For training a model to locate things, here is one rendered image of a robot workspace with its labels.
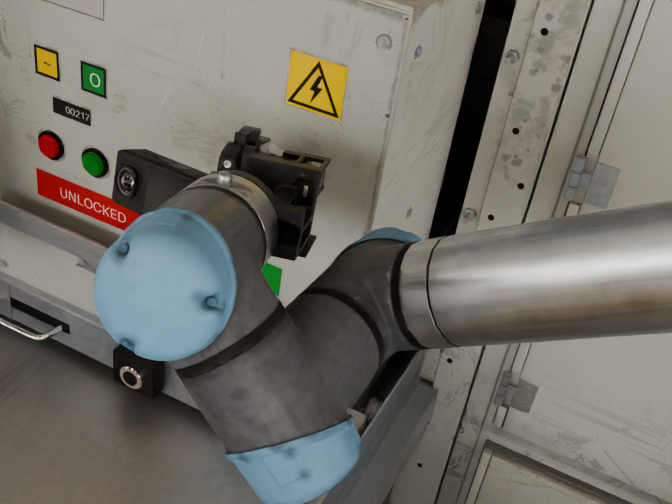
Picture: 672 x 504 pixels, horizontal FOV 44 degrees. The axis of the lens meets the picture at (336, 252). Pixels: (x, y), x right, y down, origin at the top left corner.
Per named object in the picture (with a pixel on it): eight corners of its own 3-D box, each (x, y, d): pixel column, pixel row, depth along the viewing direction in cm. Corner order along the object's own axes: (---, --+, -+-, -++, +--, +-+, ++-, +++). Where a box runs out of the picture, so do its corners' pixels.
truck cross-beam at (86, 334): (340, 480, 93) (348, 443, 89) (-24, 302, 109) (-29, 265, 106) (359, 451, 97) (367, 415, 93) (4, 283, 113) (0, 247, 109)
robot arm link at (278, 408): (414, 399, 55) (333, 258, 53) (328, 517, 46) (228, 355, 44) (329, 415, 60) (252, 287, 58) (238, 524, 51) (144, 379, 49)
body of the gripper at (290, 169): (316, 240, 70) (289, 288, 59) (219, 218, 71) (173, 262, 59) (332, 152, 68) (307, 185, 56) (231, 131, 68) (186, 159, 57)
